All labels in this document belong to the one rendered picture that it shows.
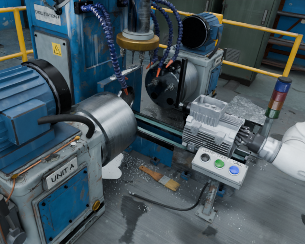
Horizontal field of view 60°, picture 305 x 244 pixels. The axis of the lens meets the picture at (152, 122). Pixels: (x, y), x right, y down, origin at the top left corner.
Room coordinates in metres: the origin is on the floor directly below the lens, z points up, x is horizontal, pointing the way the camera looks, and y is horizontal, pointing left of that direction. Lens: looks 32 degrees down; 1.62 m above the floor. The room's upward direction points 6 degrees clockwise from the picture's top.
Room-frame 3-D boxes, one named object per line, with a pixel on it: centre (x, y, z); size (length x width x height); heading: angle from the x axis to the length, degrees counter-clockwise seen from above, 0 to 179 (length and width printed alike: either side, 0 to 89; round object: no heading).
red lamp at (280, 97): (1.10, -0.56, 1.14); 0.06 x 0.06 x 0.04
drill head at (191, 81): (1.39, -0.10, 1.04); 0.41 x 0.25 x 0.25; 151
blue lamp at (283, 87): (1.10, -0.56, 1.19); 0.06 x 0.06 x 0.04
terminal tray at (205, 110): (0.94, -0.22, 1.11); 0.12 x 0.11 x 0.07; 61
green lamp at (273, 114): (1.10, -0.56, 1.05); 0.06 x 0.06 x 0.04
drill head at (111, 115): (0.79, 0.23, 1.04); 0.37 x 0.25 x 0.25; 151
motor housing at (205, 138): (0.92, -0.26, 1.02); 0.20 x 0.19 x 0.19; 61
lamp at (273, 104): (1.10, -0.56, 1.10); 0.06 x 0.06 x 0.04
